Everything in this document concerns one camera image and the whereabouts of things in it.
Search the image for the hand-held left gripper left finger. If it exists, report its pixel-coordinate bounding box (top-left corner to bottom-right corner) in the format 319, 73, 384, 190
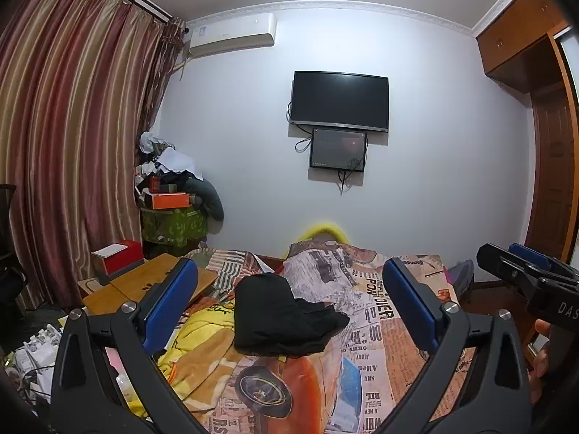
51, 257, 209, 434

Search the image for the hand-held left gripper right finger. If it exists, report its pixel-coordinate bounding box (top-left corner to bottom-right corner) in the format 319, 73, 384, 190
382, 257, 532, 434

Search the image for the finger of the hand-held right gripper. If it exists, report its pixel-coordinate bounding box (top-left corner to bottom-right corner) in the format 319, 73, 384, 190
507, 243, 566, 272
476, 243, 579, 290

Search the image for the black zip hoodie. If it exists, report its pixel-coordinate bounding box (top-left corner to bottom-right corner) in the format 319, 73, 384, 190
233, 273, 350, 358

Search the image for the pile of clothes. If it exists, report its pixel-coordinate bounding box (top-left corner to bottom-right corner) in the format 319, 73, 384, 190
133, 131, 204, 191

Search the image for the person's right hand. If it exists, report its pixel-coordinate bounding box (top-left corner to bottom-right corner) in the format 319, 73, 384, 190
529, 319, 551, 405

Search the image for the wooden lap desk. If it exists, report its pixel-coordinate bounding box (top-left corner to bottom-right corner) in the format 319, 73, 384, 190
83, 253, 218, 317

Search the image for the newspaper-print blanket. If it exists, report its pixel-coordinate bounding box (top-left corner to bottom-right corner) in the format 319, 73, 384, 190
167, 239, 476, 434

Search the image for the yellow blanket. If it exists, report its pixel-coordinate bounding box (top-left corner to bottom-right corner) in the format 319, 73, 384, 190
156, 301, 254, 399

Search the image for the red box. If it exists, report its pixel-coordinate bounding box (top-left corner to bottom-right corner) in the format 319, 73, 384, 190
92, 239, 146, 278

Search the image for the striped grey cloth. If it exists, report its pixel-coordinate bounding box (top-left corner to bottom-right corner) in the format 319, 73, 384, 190
187, 248, 272, 299

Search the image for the green patterned storage box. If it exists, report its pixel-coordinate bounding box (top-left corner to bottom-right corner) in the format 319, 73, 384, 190
140, 207, 208, 247

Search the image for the brown wooden door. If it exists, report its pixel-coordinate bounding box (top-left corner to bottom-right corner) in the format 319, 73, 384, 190
525, 84, 577, 260

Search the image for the orange box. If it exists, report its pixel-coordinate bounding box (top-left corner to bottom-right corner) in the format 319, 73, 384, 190
151, 192, 191, 210

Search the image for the pile of papers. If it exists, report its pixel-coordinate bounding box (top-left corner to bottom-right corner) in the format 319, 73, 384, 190
13, 321, 64, 399

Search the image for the striped red curtain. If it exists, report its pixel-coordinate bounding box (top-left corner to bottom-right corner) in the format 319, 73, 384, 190
0, 0, 186, 312

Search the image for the wooden overhead cabinet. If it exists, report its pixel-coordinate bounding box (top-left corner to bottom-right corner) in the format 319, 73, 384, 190
476, 0, 571, 93

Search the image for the white air conditioner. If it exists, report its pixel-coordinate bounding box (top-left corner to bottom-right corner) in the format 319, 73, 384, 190
187, 13, 276, 59

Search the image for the small black wall monitor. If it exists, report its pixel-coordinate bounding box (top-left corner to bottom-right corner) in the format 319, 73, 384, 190
309, 127, 368, 173

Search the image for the black wall television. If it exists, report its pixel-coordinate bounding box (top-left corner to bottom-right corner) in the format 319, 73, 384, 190
289, 71, 390, 133

